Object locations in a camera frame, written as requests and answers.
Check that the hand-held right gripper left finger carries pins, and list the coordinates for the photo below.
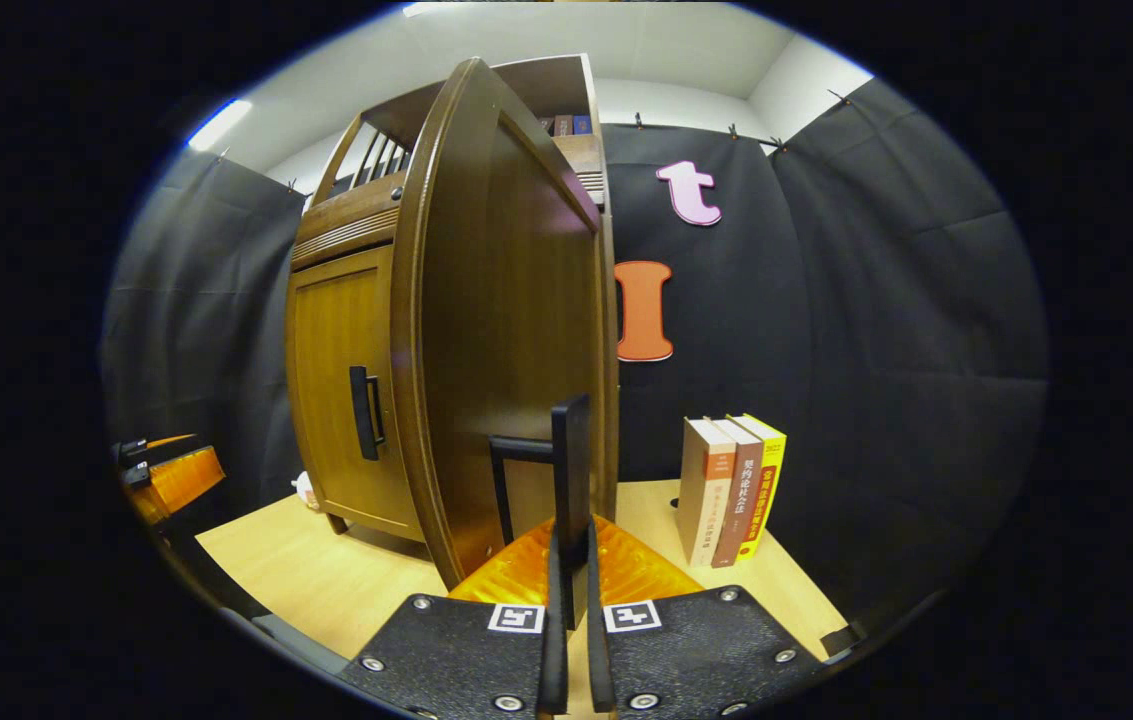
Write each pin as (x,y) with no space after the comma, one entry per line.
(456,655)

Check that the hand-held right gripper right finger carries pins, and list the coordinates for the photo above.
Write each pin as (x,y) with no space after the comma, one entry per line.
(696,650)

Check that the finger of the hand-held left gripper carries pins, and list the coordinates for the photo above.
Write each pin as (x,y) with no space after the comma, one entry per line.
(186,482)
(134,450)

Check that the wooden shoe cabinet door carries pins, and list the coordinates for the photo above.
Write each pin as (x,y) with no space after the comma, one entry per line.
(506,300)
(341,400)

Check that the wooden double-door shoe cabinet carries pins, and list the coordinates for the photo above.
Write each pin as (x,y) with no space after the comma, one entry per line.
(546,85)

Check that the small white crumpled item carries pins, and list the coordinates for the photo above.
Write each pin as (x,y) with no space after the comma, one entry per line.
(306,490)

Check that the tall brown book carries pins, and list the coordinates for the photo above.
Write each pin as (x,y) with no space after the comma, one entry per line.
(741,500)

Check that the tall beige book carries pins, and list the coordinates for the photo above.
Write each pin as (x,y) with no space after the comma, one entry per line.
(701,490)

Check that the ceiling light panel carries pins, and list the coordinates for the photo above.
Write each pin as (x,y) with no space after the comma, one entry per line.
(221,125)
(441,8)

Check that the black backdrop cloth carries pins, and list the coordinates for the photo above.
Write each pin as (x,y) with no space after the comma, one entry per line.
(876,350)

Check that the small maroon book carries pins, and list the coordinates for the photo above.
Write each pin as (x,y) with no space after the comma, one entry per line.
(563,125)

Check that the small blue book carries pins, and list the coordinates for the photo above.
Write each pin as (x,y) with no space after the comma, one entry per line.
(582,124)

